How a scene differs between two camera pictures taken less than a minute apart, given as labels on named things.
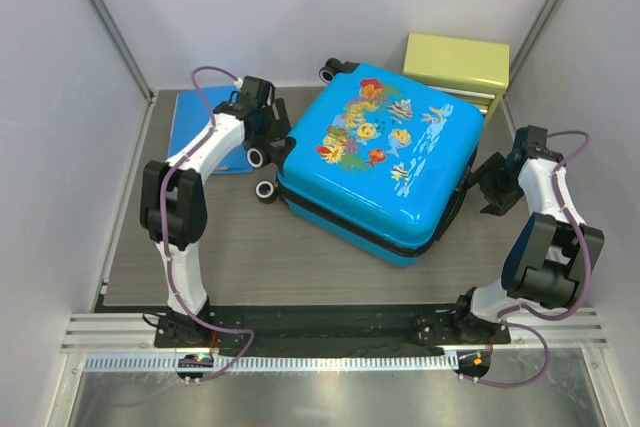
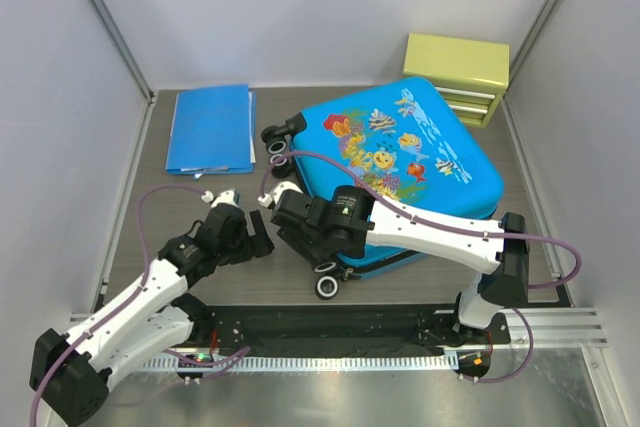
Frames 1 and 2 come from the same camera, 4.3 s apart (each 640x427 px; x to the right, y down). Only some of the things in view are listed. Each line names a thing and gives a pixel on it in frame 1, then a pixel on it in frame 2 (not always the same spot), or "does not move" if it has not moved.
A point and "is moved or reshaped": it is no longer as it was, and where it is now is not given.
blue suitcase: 377,164 is moved or reshaped
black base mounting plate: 395,328 does not move
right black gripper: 498,203 -> 317,253
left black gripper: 276,134 -> 260,244
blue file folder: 190,118 does not move
